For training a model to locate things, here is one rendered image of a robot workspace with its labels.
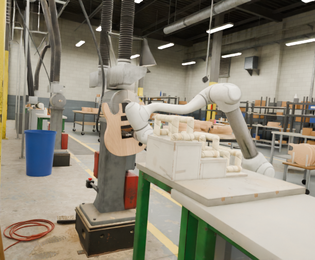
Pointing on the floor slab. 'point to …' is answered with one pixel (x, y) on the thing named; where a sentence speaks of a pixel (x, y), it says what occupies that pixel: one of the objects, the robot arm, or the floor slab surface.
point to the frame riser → (103, 237)
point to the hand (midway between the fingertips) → (127, 131)
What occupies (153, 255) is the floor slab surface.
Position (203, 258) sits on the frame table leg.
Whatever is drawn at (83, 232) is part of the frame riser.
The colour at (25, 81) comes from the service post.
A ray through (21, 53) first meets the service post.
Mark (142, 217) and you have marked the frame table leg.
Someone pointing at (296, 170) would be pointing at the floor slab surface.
